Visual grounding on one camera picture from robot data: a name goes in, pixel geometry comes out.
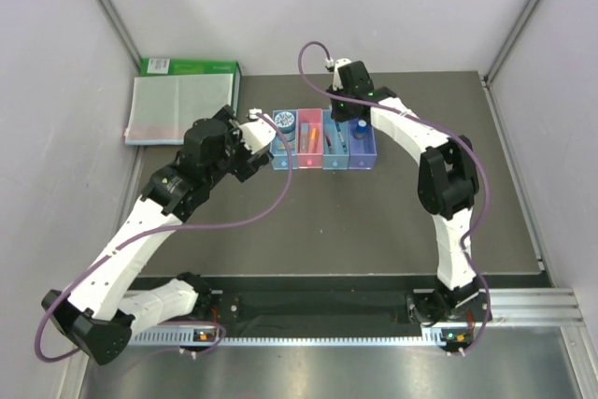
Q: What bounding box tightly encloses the blue gel pen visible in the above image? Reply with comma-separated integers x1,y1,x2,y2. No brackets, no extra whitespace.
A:
335,121,349,154

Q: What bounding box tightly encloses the blue capped ink bottle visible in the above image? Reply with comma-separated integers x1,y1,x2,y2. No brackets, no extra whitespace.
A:
353,120,368,140

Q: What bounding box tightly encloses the sky blue drawer bin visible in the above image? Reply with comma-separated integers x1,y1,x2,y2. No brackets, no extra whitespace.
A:
322,109,349,170

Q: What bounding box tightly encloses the translucent mesh zipper pouch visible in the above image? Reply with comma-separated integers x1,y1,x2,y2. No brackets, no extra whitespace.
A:
124,74,240,146

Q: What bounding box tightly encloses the red gel pen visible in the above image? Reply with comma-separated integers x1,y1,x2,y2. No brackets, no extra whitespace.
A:
324,133,334,154

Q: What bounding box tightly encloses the grey teal highlighter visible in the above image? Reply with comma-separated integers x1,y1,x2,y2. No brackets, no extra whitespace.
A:
298,122,309,153

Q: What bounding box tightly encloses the round blue patterned tin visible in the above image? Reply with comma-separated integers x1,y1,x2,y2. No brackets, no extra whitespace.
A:
274,110,296,142

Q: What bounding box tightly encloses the pink drawer bin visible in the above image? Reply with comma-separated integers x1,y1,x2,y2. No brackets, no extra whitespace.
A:
296,108,323,169

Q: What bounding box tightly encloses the pink orange highlighter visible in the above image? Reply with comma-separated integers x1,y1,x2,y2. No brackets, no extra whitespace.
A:
307,127,319,153

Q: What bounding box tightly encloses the purple drawer bin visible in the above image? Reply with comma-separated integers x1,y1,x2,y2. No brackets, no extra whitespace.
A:
348,119,377,170

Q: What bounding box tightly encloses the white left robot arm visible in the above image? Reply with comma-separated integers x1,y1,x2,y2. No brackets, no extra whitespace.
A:
42,107,277,365

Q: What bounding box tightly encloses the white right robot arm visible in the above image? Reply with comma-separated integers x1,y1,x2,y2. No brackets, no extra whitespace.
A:
326,59,479,326

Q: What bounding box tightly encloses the green file box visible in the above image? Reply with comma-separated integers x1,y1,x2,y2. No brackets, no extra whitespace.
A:
140,57,242,91

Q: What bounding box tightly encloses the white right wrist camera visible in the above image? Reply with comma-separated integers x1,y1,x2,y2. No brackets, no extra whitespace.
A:
325,57,352,91

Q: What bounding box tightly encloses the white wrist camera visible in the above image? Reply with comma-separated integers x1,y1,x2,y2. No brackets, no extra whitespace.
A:
239,108,277,154
325,57,352,91

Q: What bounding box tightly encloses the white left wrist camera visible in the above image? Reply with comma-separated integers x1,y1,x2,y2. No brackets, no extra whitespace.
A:
239,108,277,154

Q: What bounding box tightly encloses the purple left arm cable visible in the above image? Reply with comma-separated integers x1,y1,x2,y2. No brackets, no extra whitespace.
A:
33,108,294,363

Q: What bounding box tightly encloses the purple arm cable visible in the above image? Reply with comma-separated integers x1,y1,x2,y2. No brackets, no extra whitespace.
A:
297,41,492,356
33,108,294,363

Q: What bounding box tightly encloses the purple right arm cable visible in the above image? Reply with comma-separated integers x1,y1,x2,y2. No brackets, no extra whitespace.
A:
297,41,492,356

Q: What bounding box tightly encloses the aluminium frame rail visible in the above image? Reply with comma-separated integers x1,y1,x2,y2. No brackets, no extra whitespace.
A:
69,286,588,349

